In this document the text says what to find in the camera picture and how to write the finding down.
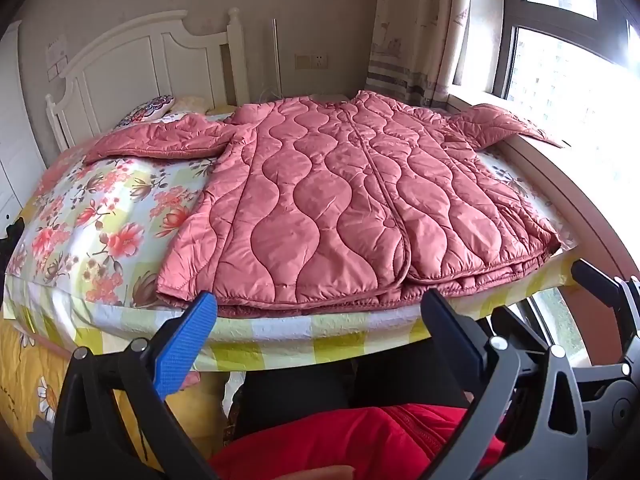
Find yellow flowered blanket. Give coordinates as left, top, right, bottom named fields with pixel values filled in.
left=0, top=317, right=236, bottom=466

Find black object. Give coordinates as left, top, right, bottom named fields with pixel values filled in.
left=0, top=215, right=27, bottom=266

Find cream pillow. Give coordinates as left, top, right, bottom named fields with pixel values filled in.
left=172, top=95, right=236, bottom=116

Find white wardrobe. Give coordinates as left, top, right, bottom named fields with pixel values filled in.
left=0, top=20, right=48, bottom=221

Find person's left hand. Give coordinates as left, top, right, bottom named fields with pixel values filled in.
left=220, top=464, right=357, bottom=480

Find person's black pants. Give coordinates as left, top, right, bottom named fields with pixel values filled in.
left=232, top=337, right=473, bottom=441

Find purple patterned pillow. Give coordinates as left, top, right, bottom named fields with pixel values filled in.
left=114, top=95, right=176, bottom=128

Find dark framed window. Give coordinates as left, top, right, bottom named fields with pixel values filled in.
left=452, top=0, right=640, bottom=211

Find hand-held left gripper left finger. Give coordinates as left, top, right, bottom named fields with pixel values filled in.
left=52, top=290, right=221, bottom=480

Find beige wall socket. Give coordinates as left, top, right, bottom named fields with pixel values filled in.
left=294, top=52, right=328, bottom=71

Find white wooden headboard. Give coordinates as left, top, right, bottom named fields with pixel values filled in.
left=45, top=7, right=251, bottom=151

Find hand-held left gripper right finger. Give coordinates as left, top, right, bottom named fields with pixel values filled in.
left=420, top=287, right=588, bottom=480

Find person's red jacket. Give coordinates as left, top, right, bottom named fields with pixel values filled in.
left=207, top=402, right=506, bottom=480

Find metal pole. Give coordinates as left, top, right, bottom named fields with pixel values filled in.
left=271, top=17, right=283, bottom=98

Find pink quilted jacket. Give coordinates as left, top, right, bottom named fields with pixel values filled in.
left=82, top=90, right=568, bottom=318

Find printed beige curtain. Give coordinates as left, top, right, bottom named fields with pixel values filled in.
left=365, top=0, right=476, bottom=108

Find bed with floral sheet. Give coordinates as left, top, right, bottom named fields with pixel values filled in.
left=2, top=95, right=581, bottom=376

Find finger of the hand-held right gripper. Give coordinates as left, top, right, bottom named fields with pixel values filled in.
left=571, top=259, right=640, bottom=366
left=491, top=305, right=551, bottom=361

